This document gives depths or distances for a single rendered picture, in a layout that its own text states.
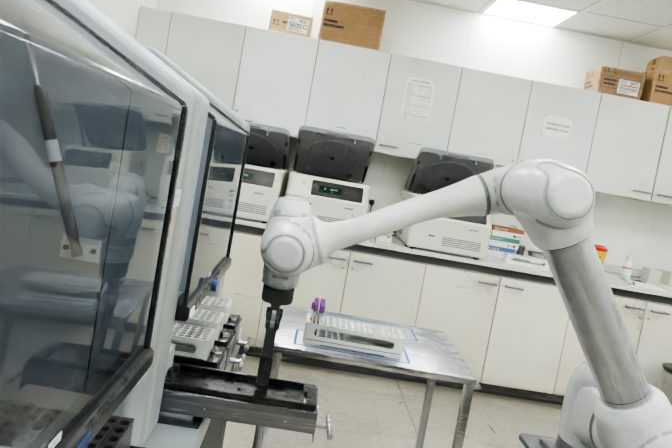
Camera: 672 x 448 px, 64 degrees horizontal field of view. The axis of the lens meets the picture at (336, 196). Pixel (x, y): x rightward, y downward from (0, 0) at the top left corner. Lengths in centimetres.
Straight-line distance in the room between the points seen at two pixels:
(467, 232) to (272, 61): 177
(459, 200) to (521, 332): 272
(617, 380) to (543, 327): 268
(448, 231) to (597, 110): 144
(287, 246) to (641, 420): 81
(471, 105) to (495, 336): 160
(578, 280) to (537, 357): 283
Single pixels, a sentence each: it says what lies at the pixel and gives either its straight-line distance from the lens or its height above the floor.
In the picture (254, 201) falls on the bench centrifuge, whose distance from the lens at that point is 354.
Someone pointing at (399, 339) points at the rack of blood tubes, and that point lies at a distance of 165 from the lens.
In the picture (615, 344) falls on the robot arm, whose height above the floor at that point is 108.
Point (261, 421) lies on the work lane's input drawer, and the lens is 129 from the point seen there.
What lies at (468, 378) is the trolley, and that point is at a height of 82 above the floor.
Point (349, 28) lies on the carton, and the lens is 397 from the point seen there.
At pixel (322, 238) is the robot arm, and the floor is 120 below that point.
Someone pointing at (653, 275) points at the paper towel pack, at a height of 95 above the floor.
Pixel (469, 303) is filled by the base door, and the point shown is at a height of 60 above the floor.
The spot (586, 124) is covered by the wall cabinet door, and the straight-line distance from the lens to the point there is 429.
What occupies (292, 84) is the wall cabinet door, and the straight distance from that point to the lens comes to 384.
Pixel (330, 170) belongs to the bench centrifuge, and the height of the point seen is 131.
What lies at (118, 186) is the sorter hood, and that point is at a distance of 67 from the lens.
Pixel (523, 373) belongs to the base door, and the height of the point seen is 19.
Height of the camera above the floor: 134
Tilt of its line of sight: 3 degrees down
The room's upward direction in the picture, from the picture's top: 10 degrees clockwise
